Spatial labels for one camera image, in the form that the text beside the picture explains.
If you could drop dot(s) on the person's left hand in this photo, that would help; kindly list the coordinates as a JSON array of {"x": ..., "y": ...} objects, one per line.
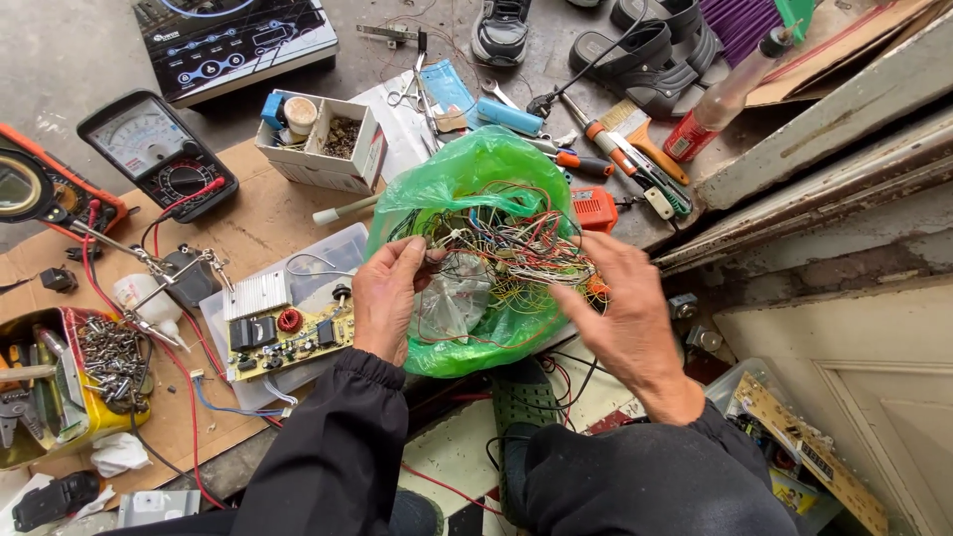
[{"x": 383, "y": 301}]

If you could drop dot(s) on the person's right hand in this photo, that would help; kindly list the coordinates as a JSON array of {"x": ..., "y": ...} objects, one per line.
[{"x": 633, "y": 335}]

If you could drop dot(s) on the small metal part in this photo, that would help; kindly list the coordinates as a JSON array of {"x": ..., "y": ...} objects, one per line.
[
  {"x": 683, "y": 306},
  {"x": 703, "y": 339}
]

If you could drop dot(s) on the clear plastic bag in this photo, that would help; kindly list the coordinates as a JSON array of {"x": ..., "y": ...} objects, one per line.
[{"x": 450, "y": 298}]

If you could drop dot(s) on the white plastic stick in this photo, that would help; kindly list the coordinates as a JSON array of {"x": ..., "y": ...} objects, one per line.
[{"x": 344, "y": 210}]

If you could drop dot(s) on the yellow circuit board with heatsink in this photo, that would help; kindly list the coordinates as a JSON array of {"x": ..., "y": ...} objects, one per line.
[{"x": 287, "y": 339}]

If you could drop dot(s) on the clear bin of electronic parts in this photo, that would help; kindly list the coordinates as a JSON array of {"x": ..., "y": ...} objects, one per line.
[{"x": 733, "y": 394}]

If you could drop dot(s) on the dark green rubber sandal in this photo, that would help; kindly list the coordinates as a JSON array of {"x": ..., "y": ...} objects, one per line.
[{"x": 525, "y": 402}]

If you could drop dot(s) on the orange plastic device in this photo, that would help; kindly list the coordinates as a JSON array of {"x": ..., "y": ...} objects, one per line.
[{"x": 594, "y": 210}]

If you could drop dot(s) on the brown cardboard sheet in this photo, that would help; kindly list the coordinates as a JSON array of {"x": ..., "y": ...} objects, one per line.
[{"x": 260, "y": 216}]

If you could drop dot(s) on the green utility knife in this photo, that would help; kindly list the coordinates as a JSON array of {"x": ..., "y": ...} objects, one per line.
[{"x": 662, "y": 186}]

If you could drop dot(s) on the white compartment cardboard box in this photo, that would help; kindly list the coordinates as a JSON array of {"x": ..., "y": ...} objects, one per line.
[{"x": 335, "y": 156}]

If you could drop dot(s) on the green plastic bag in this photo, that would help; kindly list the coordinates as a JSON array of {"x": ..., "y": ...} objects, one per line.
[{"x": 476, "y": 160}]

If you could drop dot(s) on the white paper sheet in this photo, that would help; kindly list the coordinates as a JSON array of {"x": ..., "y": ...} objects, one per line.
[{"x": 394, "y": 123}]

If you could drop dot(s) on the short orange black screwdriver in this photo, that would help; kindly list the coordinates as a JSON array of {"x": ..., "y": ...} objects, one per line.
[{"x": 584, "y": 162}]

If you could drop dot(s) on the white round jar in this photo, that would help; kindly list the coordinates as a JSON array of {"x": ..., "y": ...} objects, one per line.
[{"x": 300, "y": 115}]

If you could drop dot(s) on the long brown circuit board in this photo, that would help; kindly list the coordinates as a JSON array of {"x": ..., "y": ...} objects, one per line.
[{"x": 811, "y": 447}]

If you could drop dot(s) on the steel forceps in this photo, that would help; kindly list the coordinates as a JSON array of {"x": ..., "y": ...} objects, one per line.
[{"x": 418, "y": 89}]

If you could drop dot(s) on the small blue block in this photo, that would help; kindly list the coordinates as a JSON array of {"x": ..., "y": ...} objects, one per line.
[{"x": 272, "y": 110}]

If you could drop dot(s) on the blue plastic packet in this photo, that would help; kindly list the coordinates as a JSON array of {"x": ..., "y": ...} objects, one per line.
[{"x": 449, "y": 88}]

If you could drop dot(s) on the blue cylindrical battery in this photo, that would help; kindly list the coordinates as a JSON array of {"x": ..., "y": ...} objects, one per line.
[{"x": 510, "y": 117}]

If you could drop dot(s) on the red probe lead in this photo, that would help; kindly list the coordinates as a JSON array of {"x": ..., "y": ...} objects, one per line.
[{"x": 190, "y": 417}]

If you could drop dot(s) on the steel open wrench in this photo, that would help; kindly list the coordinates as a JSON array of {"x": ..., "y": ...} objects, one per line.
[{"x": 497, "y": 91}]

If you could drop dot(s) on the white squeeze bottle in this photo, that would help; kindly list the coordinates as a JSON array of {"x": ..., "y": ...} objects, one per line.
[{"x": 141, "y": 294}]

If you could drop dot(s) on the clear bottle with red label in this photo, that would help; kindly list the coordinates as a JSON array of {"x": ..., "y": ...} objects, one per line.
[{"x": 715, "y": 104}]

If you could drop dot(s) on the cream wooden door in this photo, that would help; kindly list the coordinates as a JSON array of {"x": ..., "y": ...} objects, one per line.
[{"x": 878, "y": 387}]

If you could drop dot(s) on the black rubber sandal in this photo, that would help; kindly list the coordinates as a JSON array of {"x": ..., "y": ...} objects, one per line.
[
  {"x": 674, "y": 19},
  {"x": 633, "y": 71}
]

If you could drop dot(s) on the black analog multimeter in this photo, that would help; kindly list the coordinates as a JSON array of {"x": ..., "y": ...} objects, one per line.
[{"x": 156, "y": 153}]

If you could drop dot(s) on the pile of metal screws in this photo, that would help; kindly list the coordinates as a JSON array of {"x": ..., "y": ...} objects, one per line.
[{"x": 112, "y": 361}]

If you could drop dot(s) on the grey sneaker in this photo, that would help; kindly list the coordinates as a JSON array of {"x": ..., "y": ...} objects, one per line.
[{"x": 502, "y": 30}]

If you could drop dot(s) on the black induction cooker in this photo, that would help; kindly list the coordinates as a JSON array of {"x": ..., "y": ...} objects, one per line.
[{"x": 231, "y": 45}]

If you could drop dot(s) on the crumpled white tissue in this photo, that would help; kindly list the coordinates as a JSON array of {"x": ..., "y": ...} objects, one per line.
[{"x": 119, "y": 452}]

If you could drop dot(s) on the grey metal box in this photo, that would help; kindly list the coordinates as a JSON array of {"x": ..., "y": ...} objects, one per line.
[{"x": 158, "y": 508}]

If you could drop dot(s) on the small black relay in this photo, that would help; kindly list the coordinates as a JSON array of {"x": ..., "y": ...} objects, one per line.
[{"x": 58, "y": 279}]

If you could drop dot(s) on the orange digital multimeter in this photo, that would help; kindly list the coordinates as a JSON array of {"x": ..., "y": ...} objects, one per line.
[{"x": 71, "y": 190}]

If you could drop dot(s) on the purple broom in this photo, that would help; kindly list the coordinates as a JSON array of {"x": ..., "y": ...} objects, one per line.
[{"x": 737, "y": 19}]

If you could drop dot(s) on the yellow tin tray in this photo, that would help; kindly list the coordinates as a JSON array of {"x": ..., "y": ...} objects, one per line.
[{"x": 74, "y": 439}]

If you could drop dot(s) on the torn cardboard piece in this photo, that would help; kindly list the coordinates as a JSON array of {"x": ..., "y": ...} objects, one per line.
[{"x": 841, "y": 52}]

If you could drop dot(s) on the helping hand magnifier stand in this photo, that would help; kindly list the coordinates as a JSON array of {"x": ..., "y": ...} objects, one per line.
[{"x": 22, "y": 186}]

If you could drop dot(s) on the weathered wooden door frame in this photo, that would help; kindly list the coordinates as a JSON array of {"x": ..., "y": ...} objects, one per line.
[{"x": 834, "y": 179}]

